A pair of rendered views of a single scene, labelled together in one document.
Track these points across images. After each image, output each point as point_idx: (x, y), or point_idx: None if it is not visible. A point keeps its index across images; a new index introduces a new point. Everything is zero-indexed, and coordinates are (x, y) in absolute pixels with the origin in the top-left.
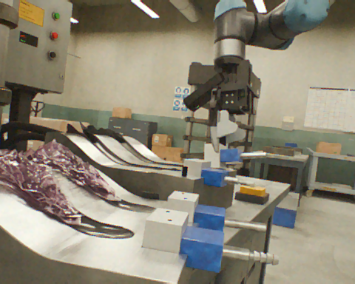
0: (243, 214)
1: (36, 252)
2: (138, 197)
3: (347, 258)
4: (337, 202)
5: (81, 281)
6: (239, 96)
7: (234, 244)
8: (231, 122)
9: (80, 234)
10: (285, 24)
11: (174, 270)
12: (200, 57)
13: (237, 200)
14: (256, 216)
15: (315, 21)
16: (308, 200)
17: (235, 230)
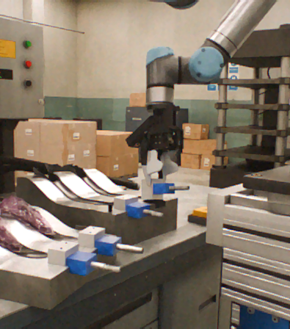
0: (178, 237)
1: None
2: (73, 230)
3: None
4: None
5: (12, 278)
6: (165, 137)
7: (153, 262)
8: (158, 161)
9: (17, 257)
10: (191, 76)
11: (54, 273)
12: None
13: (189, 223)
14: (190, 238)
15: (210, 76)
16: None
17: (153, 251)
